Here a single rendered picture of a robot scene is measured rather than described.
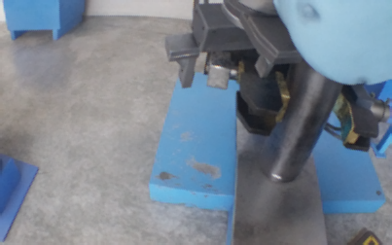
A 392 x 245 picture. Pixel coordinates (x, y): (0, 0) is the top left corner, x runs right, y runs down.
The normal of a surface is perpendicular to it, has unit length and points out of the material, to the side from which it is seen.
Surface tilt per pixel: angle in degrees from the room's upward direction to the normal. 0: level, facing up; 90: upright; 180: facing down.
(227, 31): 113
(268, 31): 25
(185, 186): 0
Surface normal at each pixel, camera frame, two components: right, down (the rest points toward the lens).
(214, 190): 0.13, -0.75
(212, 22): 0.14, -0.40
